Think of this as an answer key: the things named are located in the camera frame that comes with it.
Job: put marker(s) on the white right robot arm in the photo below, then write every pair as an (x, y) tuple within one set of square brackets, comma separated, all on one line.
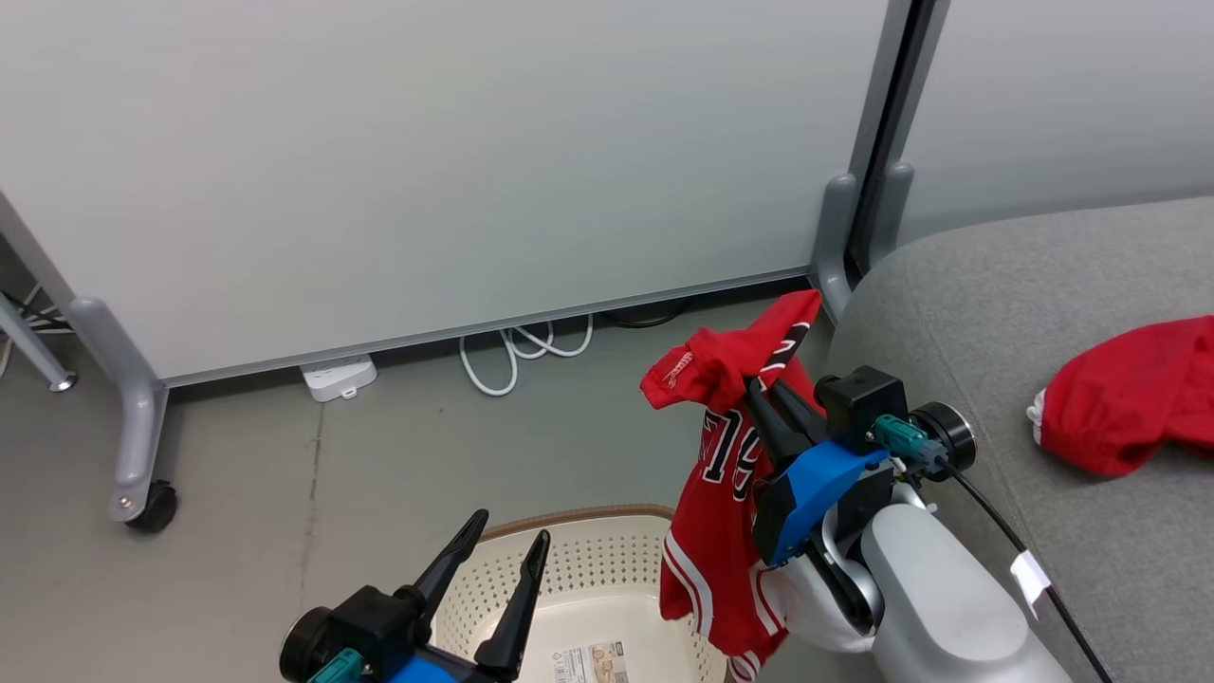
[(939, 598)]

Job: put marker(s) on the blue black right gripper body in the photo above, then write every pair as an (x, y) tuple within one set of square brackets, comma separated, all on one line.
[(816, 493)]

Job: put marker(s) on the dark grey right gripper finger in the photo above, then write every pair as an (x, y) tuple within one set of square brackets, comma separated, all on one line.
[(773, 432), (804, 417)]

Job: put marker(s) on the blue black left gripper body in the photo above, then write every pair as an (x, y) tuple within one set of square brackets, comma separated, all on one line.
[(436, 669)]

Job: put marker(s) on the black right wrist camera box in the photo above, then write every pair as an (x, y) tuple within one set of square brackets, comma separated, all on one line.
[(858, 398)]

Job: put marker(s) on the paper label sticker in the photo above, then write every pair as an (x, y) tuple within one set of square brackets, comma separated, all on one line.
[(590, 664)]

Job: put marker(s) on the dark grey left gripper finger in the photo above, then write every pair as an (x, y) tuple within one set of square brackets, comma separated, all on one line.
[(453, 564), (517, 617)]

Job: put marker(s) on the grey fabric sofa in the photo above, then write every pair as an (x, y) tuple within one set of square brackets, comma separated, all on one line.
[(1024, 294)]

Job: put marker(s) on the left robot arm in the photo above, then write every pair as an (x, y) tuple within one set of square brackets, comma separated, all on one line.
[(299, 650)]

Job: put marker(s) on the narrow white partition panel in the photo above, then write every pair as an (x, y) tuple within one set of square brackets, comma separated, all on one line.
[(1062, 95)]

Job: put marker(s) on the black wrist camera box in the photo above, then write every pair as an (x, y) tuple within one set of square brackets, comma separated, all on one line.
[(375, 617), (858, 398)]

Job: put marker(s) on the grey metal table leg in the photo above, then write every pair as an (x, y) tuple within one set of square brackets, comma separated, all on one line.
[(33, 351)]

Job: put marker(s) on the large white partition panel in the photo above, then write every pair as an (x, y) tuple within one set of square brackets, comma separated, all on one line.
[(427, 161)]

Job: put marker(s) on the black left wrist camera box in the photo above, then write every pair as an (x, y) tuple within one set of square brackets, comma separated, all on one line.
[(375, 617)]

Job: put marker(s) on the red shorts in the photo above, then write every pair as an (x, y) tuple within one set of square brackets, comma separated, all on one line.
[(1129, 398)]

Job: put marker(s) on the black caster wheel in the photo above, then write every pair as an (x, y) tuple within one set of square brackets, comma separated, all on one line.
[(158, 507)]

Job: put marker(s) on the white perforated laundry basket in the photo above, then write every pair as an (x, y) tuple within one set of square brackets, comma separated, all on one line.
[(588, 569)]

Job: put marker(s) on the white power strip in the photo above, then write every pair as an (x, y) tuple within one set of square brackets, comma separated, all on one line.
[(339, 378)]

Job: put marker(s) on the grey partition leg with caster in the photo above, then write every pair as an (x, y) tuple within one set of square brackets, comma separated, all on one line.
[(137, 417)]

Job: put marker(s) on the red basketball jersey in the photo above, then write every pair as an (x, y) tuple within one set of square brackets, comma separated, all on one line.
[(711, 531)]

